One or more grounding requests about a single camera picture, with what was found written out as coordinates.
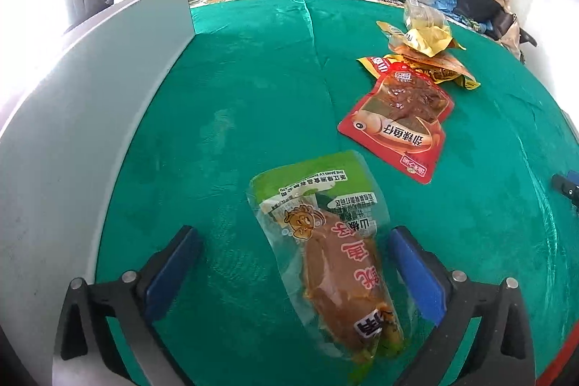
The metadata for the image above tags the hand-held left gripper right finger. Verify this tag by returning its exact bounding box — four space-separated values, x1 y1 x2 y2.
388 226 537 386

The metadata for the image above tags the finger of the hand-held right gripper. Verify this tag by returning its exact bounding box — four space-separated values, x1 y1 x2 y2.
551 170 579 202

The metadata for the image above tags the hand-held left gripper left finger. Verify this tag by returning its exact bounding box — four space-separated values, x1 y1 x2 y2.
54 225 204 386

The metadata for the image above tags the green chicken leg snack packet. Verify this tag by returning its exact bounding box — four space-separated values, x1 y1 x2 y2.
248 150 408 382

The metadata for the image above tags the red fish snack packet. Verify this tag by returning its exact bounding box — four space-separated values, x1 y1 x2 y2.
338 63 454 185

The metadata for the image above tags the long yellow snack packet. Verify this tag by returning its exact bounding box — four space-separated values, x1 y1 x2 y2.
357 54 481 90

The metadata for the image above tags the grey storage box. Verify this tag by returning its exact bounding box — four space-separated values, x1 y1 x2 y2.
0 0 196 386

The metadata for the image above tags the large yellow snack packet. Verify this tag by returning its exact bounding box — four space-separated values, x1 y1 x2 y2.
377 21 466 54

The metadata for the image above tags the black bag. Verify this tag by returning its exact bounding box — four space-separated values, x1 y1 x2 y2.
452 0 503 22

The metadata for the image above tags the blue cloth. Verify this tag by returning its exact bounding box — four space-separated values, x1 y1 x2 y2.
430 0 462 22

